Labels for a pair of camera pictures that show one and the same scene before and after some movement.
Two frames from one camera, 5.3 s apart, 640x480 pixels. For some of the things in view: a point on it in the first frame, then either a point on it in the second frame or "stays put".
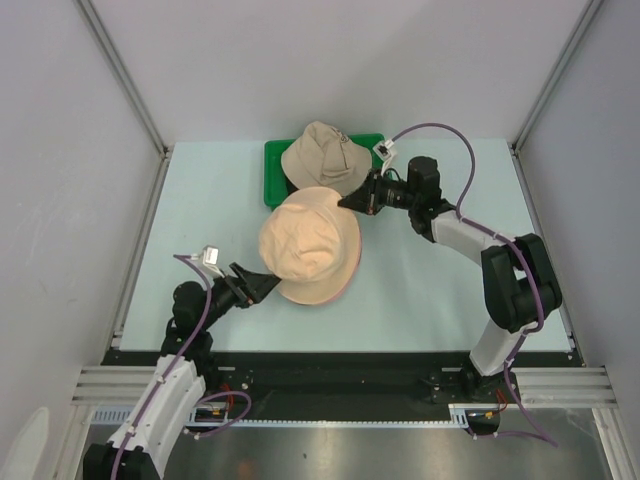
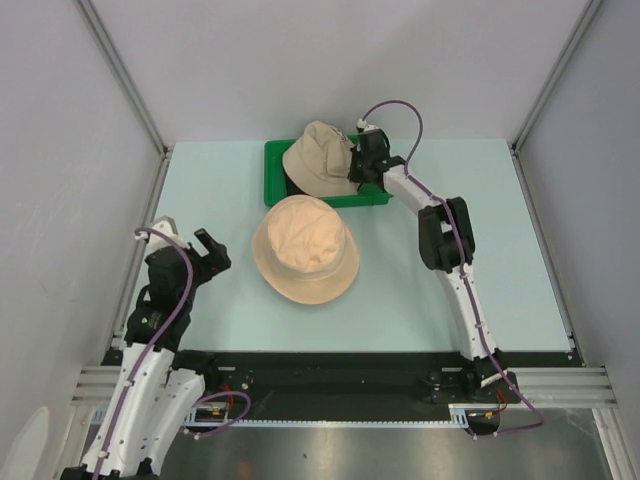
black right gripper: [367, 198] -> [355, 176]
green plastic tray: [276, 184] stays put
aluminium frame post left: [134, 95] stays put
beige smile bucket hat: [324, 156] stays put
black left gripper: [257, 285] -> [212, 262]
